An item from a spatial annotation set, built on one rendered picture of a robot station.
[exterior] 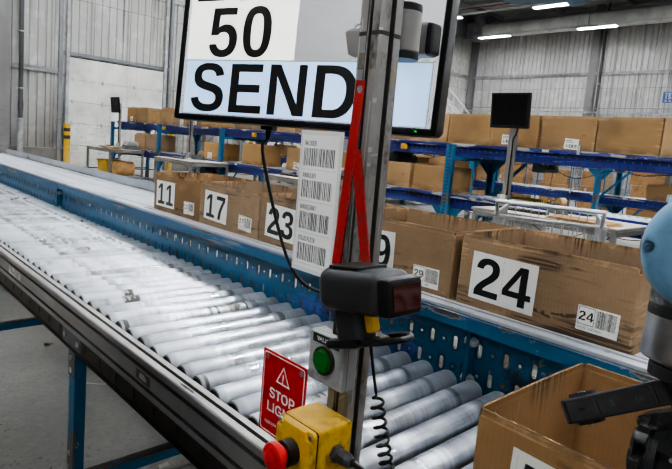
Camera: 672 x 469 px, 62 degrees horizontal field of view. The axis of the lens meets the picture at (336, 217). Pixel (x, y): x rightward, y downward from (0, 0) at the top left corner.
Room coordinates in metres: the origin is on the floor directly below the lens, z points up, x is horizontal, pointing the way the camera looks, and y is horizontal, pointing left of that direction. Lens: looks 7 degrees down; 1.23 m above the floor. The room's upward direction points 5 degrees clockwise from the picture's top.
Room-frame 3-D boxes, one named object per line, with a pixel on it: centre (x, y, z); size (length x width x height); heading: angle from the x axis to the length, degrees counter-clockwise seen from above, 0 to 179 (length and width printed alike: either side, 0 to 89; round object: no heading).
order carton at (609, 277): (1.25, -0.54, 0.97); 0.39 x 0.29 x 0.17; 44
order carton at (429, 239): (1.55, -0.25, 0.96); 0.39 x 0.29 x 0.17; 43
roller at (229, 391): (1.19, 0.03, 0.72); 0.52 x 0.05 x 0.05; 134
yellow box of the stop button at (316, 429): (0.66, -0.02, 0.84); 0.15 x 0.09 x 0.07; 44
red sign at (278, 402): (0.76, 0.03, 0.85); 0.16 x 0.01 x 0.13; 44
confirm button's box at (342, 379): (0.71, -0.01, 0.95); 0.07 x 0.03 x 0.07; 44
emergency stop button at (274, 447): (0.66, 0.04, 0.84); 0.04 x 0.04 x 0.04; 44
